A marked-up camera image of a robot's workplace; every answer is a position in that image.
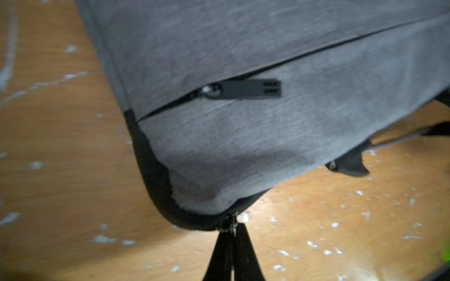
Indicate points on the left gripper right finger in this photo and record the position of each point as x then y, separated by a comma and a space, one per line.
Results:
245, 263

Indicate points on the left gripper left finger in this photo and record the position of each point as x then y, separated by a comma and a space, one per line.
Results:
221, 263

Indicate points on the grey laptop bag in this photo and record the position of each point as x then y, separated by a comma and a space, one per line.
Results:
226, 99

